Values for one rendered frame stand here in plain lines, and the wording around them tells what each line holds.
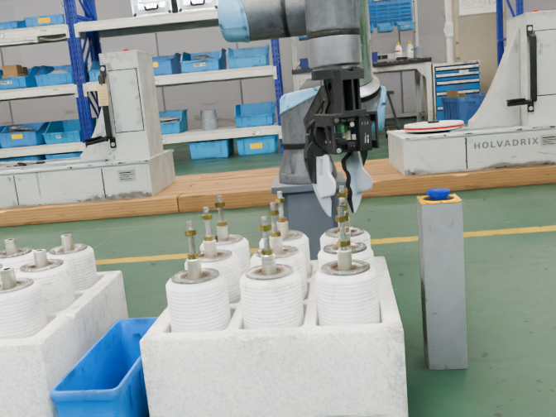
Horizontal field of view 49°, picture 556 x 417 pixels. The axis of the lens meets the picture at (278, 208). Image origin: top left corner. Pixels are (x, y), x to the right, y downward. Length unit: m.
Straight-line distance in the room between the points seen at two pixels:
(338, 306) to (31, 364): 0.48
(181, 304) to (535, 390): 0.61
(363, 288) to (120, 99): 2.39
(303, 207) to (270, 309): 0.62
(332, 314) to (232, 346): 0.15
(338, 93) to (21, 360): 0.63
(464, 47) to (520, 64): 4.04
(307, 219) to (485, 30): 6.03
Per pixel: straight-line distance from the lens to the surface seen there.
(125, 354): 1.25
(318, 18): 0.86
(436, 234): 1.10
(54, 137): 6.12
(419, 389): 1.12
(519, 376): 1.18
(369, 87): 1.47
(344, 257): 0.92
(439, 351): 1.17
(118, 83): 3.15
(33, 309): 1.07
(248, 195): 2.94
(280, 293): 0.91
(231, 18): 0.98
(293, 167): 1.51
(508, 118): 3.29
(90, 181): 3.17
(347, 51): 0.86
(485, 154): 3.09
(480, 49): 7.36
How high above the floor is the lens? 0.52
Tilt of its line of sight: 11 degrees down
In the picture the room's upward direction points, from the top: 5 degrees counter-clockwise
